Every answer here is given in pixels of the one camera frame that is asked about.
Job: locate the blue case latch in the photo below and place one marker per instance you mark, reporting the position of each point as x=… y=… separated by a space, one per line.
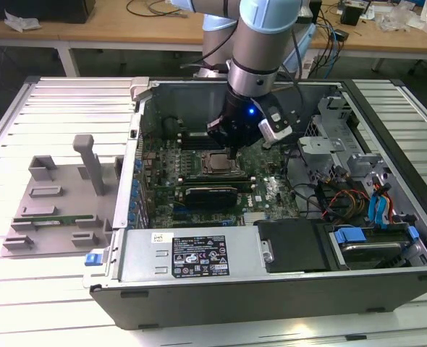
x=92 y=259

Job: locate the silver power supply unit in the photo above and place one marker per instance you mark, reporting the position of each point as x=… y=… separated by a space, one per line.
x=144 y=260

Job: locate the black graphics card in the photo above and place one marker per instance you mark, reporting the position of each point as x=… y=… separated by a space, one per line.
x=210 y=197

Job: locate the silver optical drive cage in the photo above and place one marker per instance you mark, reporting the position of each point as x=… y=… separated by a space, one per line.
x=334 y=119

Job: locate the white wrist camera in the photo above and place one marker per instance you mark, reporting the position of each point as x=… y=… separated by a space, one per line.
x=271 y=132

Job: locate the small black adapter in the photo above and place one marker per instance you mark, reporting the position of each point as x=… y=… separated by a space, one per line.
x=342 y=35

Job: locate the black cube device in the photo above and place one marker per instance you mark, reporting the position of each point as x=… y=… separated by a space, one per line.
x=352 y=14

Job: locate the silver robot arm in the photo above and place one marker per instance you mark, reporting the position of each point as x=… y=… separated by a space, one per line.
x=257 y=47

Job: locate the silver cone shaped object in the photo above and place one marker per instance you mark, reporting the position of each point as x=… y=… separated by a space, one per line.
x=304 y=11

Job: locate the green RAM stick white label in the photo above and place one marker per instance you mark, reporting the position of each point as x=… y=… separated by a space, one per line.
x=76 y=218

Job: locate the pale blue teach pendant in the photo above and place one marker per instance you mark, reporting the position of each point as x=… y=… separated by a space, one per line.
x=305 y=47

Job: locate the blue carrier clip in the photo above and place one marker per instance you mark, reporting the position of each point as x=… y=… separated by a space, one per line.
x=414 y=233

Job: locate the silver CPU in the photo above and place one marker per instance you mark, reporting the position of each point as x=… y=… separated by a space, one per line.
x=219 y=163

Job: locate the CPU socket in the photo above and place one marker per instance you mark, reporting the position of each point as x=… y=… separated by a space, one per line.
x=203 y=174

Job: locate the black RAM slot bank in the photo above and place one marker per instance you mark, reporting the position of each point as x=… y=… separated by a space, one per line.
x=213 y=176
x=193 y=141

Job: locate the open black PC case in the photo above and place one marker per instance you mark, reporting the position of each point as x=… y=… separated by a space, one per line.
x=235 y=300

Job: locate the white crumpled plastic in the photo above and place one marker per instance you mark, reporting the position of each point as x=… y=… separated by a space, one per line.
x=20 y=20

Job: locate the grey parts rack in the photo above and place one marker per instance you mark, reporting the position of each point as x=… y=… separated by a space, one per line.
x=65 y=202

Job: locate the installed RAM stick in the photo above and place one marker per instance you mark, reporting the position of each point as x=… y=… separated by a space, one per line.
x=217 y=183

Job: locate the black plastic shroud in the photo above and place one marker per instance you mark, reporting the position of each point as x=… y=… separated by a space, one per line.
x=293 y=246

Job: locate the green motherboard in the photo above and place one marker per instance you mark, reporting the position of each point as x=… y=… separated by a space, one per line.
x=275 y=188

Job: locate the clear plastic bags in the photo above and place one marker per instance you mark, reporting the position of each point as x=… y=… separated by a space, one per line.
x=394 y=18

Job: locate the silver chipset heat sink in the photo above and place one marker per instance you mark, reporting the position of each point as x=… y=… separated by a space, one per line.
x=255 y=217

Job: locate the hard disk in blue carrier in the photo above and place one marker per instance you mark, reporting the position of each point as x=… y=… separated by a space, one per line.
x=372 y=253

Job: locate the wooden desk white frame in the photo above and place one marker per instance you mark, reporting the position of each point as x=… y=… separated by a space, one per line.
x=101 y=27

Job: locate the silver disk bay frame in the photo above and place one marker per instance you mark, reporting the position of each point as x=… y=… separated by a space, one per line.
x=398 y=188

